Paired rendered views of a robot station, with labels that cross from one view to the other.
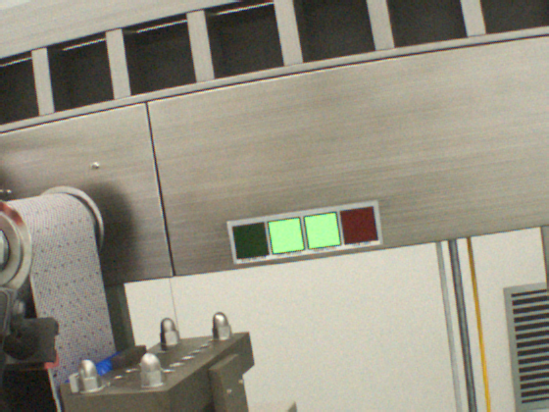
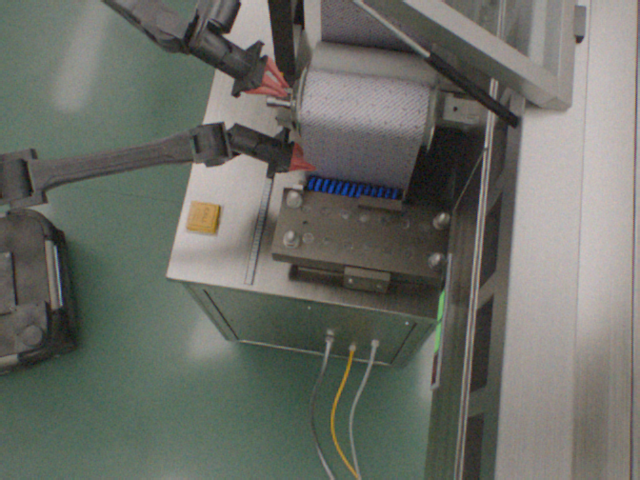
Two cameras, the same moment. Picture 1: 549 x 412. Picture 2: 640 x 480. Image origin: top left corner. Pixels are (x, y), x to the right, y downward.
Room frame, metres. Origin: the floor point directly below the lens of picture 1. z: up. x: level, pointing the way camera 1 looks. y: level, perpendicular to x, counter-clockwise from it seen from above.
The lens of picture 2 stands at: (1.37, -0.29, 2.42)
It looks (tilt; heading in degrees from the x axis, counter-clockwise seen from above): 72 degrees down; 85
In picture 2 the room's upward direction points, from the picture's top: 1 degrees counter-clockwise
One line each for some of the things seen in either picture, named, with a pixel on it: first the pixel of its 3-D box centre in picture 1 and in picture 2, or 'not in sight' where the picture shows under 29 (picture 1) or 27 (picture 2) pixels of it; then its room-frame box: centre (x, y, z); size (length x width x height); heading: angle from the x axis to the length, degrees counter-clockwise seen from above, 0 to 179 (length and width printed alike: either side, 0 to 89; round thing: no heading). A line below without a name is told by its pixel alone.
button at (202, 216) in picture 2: not in sight; (203, 216); (1.14, 0.32, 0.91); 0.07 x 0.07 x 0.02; 74
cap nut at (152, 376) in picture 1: (151, 369); (290, 237); (1.34, 0.19, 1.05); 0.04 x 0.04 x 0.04
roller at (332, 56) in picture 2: not in sight; (372, 77); (1.55, 0.49, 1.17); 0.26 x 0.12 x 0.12; 164
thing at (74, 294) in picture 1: (76, 323); (357, 166); (1.50, 0.32, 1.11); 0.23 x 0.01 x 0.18; 164
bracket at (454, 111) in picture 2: not in sight; (457, 111); (1.69, 0.33, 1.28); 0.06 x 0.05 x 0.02; 164
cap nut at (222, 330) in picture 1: (221, 325); (438, 259); (1.65, 0.11, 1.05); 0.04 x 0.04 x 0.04
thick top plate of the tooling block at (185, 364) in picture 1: (168, 380); (366, 236); (1.51, 0.19, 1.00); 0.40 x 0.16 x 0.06; 164
